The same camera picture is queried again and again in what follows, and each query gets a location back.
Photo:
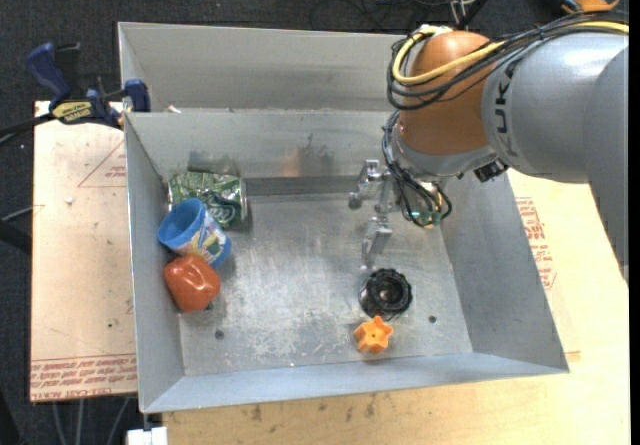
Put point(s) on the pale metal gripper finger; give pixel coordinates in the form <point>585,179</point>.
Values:
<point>377,233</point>
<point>369,178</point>

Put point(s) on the grey metal bin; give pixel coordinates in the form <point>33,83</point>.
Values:
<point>300,253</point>

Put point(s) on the orange star-shaped toy piece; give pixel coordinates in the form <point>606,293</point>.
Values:
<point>373,334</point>

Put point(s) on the crushed green drink can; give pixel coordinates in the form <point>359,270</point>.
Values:
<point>225,193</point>

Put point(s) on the blue printed plastic cup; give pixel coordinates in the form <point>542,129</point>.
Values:
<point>192,233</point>

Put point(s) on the orange toy bell pepper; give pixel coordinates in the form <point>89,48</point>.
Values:
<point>192,284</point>

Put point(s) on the brown cardboard board, red print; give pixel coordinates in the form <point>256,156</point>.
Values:
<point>82,253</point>

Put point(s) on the black cylinder on white bracket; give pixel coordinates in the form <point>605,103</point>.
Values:
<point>489,171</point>

